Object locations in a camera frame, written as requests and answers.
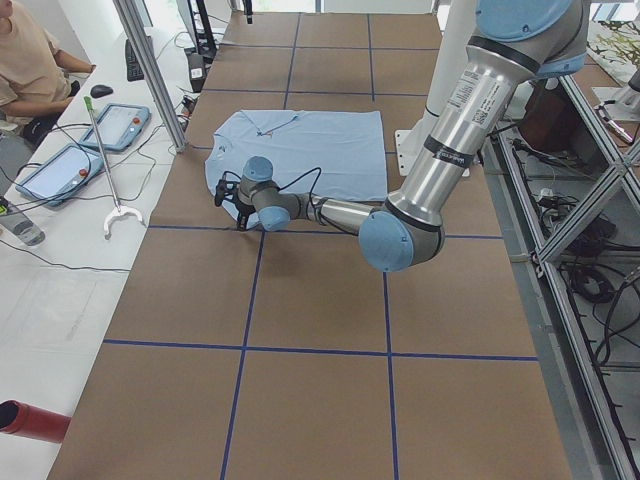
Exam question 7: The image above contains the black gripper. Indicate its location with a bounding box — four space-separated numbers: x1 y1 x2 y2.
214 178 255 231

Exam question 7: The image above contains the light blue t-shirt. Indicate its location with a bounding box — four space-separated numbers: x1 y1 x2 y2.
205 110 388 205

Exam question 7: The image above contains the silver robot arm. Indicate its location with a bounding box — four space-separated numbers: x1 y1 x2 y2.
204 1 589 272

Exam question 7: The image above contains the grabber reacher stick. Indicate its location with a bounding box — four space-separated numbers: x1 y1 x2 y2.
84 96 146 240

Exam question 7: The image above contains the far teach pendant tablet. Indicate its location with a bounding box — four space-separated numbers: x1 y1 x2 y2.
91 103 151 153

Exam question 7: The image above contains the teach pendant tablet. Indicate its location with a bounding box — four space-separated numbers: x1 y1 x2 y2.
91 103 151 153
16 144 104 206

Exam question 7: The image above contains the black keyboard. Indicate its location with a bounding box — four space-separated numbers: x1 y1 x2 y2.
124 39 144 82

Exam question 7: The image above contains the black computer mouse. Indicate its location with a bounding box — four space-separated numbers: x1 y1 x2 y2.
90 84 114 99

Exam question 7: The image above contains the near teach pendant tablet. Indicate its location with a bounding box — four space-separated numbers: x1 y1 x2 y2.
16 144 104 206

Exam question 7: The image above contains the clear water bottle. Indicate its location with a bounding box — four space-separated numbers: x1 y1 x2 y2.
1 197 46 246

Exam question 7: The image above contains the seated person beige shirt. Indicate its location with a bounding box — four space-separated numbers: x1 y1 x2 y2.
1 1 95 147

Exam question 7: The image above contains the red cylinder bottle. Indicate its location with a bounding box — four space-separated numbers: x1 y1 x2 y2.
1 400 71 443

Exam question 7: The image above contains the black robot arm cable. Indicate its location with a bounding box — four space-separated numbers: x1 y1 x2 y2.
219 166 351 236

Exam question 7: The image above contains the aluminium frame post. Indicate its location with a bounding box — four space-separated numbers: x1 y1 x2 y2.
113 0 187 153

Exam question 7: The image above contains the aluminium frame rack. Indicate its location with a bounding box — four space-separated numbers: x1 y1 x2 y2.
483 65 639 479

